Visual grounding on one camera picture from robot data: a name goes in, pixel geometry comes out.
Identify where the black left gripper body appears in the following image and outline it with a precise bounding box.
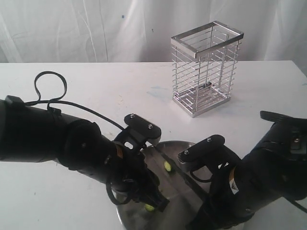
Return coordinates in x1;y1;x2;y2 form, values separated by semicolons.
106;142;169;212

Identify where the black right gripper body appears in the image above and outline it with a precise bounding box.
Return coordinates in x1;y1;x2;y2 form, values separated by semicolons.
187;148;242;230

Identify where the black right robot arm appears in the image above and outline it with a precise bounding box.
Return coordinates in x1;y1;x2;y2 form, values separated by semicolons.
180;111;307;230

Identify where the silver wire utensil holder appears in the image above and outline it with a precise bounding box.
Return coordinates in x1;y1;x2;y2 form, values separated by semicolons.
171;21;244;117

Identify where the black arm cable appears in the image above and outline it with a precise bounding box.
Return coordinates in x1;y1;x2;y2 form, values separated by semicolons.
287;196;307;213
24;70;128;135

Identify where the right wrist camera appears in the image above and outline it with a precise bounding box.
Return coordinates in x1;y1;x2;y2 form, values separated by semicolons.
177;135;225;172

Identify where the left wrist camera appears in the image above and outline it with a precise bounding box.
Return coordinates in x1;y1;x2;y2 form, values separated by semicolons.
124;114;162;146

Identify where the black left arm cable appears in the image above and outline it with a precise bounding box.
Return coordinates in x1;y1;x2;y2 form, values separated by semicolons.
24;70;128;135

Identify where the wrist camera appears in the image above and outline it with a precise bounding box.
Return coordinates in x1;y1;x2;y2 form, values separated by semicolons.
177;135;225;172
124;114;162;146

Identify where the yellow-green oval slice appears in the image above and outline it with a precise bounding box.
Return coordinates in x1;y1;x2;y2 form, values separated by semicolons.
164;161;172;173

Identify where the round steel plate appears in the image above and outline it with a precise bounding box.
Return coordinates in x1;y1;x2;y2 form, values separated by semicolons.
117;146;202;230

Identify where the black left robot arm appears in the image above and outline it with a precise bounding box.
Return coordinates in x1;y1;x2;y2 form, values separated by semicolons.
0;96;169;211

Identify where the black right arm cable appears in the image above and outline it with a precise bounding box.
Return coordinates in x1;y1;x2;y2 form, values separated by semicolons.
287;196;307;213

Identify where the black handled knife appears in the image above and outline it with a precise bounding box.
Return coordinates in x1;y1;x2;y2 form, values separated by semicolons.
154;147;209;201

